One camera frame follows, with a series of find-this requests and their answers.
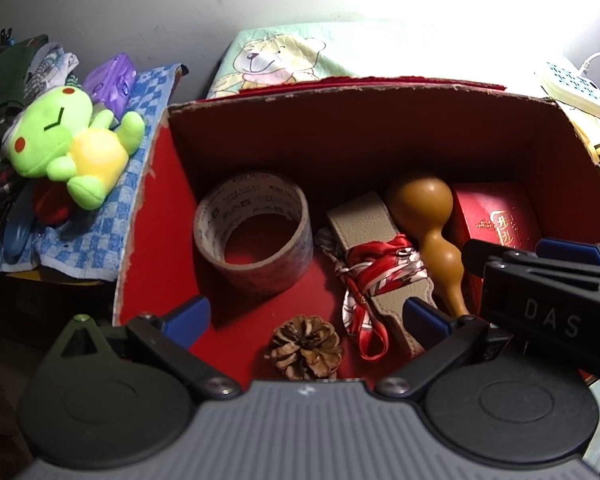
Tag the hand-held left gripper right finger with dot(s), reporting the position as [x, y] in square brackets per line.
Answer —
[425, 317]

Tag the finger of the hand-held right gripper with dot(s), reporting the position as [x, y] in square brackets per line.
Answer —
[575, 250]
[485, 255]

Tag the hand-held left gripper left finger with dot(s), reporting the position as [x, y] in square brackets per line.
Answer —
[192, 317]

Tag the red and white scarf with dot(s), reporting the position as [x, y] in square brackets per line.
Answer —
[380, 270]

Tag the brown wooden gourd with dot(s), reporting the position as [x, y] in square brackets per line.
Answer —
[420, 200]

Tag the beige printed tape roll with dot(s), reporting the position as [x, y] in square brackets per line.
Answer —
[210, 220]

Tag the brown pine cone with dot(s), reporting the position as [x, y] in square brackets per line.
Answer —
[305, 347]

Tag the beige leather case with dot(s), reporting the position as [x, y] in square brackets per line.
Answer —
[360, 220]

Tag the red cardboard box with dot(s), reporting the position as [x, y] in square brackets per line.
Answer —
[330, 145]

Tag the red gift box gold print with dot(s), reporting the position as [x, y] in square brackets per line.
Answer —
[495, 210]

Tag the blue checked cloth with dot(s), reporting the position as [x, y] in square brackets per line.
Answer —
[90, 245]

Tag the white power strip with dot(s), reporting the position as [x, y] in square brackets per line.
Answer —
[570, 85]

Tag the red plush item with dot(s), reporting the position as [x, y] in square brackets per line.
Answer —
[50, 202]

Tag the blue plastic tool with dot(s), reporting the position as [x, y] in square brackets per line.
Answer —
[17, 230]

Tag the green frog plush toy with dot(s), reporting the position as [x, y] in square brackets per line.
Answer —
[50, 130]

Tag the purple tissue packet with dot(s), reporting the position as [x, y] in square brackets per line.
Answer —
[110, 80]

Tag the pastel bear-print blanket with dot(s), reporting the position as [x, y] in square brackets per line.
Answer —
[280, 60]

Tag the pile of clothes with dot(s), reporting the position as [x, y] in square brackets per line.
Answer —
[5, 75]

